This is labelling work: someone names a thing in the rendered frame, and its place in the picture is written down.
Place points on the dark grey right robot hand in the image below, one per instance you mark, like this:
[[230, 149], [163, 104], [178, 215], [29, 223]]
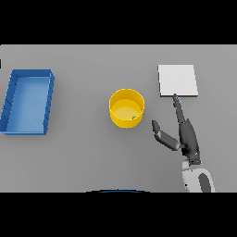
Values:
[[189, 135]]

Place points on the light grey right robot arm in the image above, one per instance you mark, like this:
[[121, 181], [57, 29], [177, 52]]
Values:
[[197, 180]]

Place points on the pale square measuring scale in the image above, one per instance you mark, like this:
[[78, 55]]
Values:
[[177, 80]]

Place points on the green nut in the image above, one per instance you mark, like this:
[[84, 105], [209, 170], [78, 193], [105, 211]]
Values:
[[134, 117]]

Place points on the yellow bowl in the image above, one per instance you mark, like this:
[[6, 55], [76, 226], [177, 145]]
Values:
[[127, 108]]

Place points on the blue tray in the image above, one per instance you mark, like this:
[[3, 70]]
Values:
[[27, 103]]

